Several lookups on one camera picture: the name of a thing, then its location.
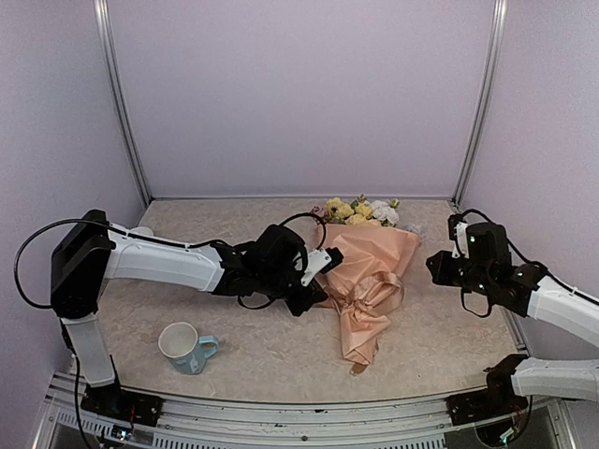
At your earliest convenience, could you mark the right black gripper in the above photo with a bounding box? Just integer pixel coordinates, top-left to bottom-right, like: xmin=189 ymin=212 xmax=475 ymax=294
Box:
xmin=426 ymin=250 xmax=494 ymax=297

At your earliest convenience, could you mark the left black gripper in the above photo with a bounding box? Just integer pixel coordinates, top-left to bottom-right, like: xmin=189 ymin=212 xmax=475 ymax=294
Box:
xmin=257 ymin=267 xmax=328 ymax=317

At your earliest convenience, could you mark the pink beige wrapping paper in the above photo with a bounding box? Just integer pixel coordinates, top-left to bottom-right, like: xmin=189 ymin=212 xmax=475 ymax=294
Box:
xmin=321 ymin=224 xmax=420 ymax=370

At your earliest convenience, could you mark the beige ribbon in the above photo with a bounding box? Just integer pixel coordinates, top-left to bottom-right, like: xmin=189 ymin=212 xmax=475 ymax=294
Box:
xmin=326 ymin=271 xmax=404 ymax=376

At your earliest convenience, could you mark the white fake rose stem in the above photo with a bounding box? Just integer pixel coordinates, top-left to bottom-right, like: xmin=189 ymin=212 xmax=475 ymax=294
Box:
xmin=369 ymin=198 xmax=400 ymax=227

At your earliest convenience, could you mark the pink fake rose stem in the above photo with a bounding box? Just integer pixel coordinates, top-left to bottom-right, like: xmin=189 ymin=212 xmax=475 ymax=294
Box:
xmin=311 ymin=206 xmax=328 ymax=222

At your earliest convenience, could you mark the yellow fake flower stem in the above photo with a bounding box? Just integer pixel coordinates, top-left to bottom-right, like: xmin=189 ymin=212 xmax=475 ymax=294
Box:
xmin=324 ymin=196 xmax=383 ymax=226

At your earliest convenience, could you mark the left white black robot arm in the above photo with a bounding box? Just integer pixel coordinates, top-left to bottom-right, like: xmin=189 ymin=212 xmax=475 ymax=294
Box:
xmin=51 ymin=210 xmax=333 ymax=416

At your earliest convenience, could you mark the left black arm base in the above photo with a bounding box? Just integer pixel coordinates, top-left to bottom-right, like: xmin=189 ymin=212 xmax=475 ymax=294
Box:
xmin=80 ymin=389 xmax=163 ymax=427

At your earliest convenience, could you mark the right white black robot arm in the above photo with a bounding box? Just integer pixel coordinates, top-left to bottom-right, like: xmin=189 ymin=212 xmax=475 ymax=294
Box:
xmin=426 ymin=214 xmax=598 ymax=415

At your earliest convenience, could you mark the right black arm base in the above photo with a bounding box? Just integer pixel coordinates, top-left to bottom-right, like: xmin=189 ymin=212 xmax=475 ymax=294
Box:
xmin=446 ymin=373 xmax=529 ymax=426

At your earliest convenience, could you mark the blue white ceramic mug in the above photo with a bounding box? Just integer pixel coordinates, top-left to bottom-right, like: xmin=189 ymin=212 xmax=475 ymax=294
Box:
xmin=157 ymin=322 xmax=219 ymax=375

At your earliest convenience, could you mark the white bowl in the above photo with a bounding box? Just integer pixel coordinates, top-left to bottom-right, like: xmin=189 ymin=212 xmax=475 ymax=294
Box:
xmin=129 ymin=226 xmax=153 ymax=237

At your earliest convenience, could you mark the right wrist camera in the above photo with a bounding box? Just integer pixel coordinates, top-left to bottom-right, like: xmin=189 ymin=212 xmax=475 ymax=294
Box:
xmin=447 ymin=213 xmax=469 ymax=259

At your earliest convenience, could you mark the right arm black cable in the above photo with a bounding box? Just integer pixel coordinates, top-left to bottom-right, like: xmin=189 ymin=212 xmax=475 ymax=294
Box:
xmin=460 ymin=209 xmax=548 ymax=277

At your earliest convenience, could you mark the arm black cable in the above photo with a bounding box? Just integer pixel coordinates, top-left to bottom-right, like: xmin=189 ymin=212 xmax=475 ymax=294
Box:
xmin=460 ymin=209 xmax=548 ymax=277
xmin=12 ymin=218 xmax=104 ymax=310

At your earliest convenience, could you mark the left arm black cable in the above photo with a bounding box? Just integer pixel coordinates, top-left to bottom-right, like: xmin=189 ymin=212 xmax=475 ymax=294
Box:
xmin=12 ymin=218 xmax=104 ymax=310

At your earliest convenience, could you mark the right aluminium frame post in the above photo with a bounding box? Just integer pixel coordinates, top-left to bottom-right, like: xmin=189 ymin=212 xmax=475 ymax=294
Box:
xmin=452 ymin=0 xmax=508 ymax=208

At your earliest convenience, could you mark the aluminium frame post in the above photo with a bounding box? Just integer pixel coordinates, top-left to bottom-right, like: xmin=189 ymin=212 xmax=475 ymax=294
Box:
xmin=452 ymin=0 xmax=508 ymax=208
xmin=94 ymin=0 xmax=153 ymax=208

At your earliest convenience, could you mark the front aluminium rail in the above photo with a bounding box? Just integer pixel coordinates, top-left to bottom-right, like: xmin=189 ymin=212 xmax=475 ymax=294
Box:
xmin=28 ymin=372 xmax=578 ymax=448

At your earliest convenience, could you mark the left aluminium frame post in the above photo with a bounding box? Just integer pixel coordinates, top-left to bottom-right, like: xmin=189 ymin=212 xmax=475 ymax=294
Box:
xmin=94 ymin=0 xmax=153 ymax=208

